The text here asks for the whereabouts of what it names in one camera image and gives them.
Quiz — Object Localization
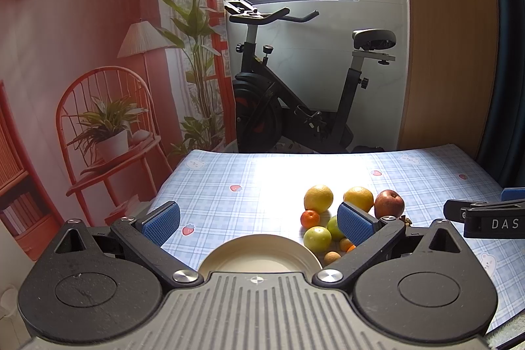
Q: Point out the small orange kumquat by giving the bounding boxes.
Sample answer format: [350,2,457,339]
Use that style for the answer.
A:
[339,238,354,252]

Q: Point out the red apple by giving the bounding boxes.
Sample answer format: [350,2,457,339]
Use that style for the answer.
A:
[374,189,405,218]

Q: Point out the yellow orange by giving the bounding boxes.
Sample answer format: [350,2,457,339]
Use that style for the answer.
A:
[304,186,334,214]
[344,187,375,212]

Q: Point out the green apple back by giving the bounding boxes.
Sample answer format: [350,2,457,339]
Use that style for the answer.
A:
[326,216,345,242]

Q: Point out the green apple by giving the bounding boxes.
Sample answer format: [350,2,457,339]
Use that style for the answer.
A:
[326,216,345,242]
[303,226,332,253]

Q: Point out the brown longan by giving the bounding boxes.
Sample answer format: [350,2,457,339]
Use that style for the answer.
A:
[323,251,341,266]

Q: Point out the green apple front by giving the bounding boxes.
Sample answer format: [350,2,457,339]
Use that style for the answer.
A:
[303,226,332,253]

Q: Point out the small tangerine back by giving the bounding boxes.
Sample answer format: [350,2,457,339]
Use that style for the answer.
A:
[300,210,321,229]

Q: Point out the dark purple mangosteen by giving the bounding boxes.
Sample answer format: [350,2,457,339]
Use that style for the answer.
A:
[397,215,412,227]

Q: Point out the blue plaid tablecloth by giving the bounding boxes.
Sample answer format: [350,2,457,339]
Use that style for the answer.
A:
[145,144,525,334]

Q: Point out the cream ceramic plate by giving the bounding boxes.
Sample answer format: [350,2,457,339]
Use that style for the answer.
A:
[198,235,322,280]

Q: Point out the wooden door panel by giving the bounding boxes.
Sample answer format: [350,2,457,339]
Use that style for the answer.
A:
[398,0,498,156]

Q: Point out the black exercise bike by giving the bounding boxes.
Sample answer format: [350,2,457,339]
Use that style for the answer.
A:
[222,0,397,154]

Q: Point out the printed room backdrop curtain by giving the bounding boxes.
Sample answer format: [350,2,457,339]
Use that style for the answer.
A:
[1,0,235,259]

